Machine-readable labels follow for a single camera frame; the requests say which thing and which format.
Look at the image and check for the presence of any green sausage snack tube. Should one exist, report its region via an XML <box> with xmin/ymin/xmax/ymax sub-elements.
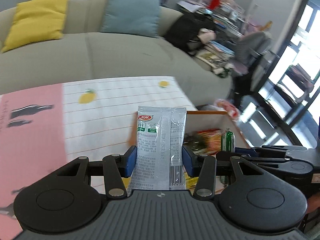
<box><xmin>220</xmin><ymin>128</ymin><xmax>235</xmax><ymax>152</ymax></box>

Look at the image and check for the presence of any Mimi stick snack bag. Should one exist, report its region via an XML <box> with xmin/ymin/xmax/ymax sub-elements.
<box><xmin>197</xmin><ymin>129</ymin><xmax>222</xmax><ymax>155</ymax></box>

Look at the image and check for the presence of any silver white snack pouch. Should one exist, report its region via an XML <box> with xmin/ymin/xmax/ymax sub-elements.
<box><xmin>127</xmin><ymin>106</ymin><xmax>187</xmax><ymax>194</ymax></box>

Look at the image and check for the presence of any black green snack bag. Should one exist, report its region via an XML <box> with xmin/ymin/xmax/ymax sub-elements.
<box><xmin>183</xmin><ymin>133</ymin><xmax>207</xmax><ymax>155</ymax></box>

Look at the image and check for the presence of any orange cardboard box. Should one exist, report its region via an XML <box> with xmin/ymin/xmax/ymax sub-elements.
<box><xmin>184</xmin><ymin>111</ymin><xmax>250</xmax><ymax>156</ymax></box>

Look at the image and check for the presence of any pink bin with plastic bag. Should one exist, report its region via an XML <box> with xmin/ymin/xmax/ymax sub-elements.
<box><xmin>214</xmin><ymin>99</ymin><xmax>240</xmax><ymax>121</ymax></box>

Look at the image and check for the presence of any pink and white tablecloth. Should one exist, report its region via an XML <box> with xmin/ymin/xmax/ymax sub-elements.
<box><xmin>1</xmin><ymin>76</ymin><xmax>195</xmax><ymax>239</ymax></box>

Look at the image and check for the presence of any patterned tote bag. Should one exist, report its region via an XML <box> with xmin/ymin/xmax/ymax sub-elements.
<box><xmin>195</xmin><ymin>49</ymin><xmax>234</xmax><ymax>78</ymax></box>

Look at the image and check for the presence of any grey office chair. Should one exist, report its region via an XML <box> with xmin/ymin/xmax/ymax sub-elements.
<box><xmin>231</xmin><ymin>31</ymin><xmax>272</xmax><ymax>76</ymax></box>

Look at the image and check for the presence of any beige fabric sofa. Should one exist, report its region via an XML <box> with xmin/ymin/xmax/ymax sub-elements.
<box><xmin>1</xmin><ymin>0</ymin><xmax>232</xmax><ymax>106</ymax></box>

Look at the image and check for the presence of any black backpack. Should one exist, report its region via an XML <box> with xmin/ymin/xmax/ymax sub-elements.
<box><xmin>164</xmin><ymin>12</ymin><xmax>215</xmax><ymax>56</ymax></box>

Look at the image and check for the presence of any cluttered bookshelf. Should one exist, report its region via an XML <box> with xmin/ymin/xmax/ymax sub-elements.
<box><xmin>177</xmin><ymin>0</ymin><xmax>245</xmax><ymax>37</ymax></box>

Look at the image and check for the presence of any light blue cushion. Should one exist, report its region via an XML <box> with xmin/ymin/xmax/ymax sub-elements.
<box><xmin>100</xmin><ymin>0</ymin><xmax>161</xmax><ymax>37</ymax></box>

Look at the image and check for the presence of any yellow cushion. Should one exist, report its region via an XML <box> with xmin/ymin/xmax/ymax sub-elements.
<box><xmin>1</xmin><ymin>0</ymin><xmax>69</xmax><ymax>53</ymax></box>

